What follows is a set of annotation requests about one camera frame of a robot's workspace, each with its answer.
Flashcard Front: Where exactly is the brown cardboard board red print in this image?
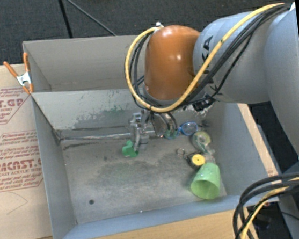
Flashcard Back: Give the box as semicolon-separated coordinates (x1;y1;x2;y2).
0;59;54;239

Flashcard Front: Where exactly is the black cylinder on white bracket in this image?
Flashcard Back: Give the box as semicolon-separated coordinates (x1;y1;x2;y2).
189;95;217;118

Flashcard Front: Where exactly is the yellow and black tape measure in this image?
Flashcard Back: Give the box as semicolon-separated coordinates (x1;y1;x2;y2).
176;144;208;171

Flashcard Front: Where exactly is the grey metal bin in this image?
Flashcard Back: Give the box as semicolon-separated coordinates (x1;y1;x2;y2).
21;13;276;239

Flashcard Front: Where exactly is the green toy block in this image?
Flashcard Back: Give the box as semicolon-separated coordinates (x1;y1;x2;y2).
120;139;140;159

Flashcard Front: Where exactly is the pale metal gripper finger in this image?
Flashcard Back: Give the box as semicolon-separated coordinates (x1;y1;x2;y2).
134;110;151;146
129;120;144;154

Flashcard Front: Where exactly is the green plastic cup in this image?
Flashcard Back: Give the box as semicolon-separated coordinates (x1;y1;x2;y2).
187;160;224;202

